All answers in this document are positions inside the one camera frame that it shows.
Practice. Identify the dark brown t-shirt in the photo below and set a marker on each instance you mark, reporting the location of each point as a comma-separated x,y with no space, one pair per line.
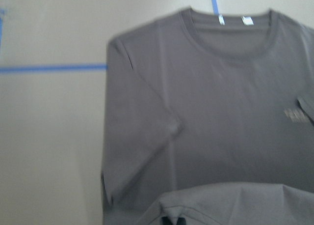
209,120

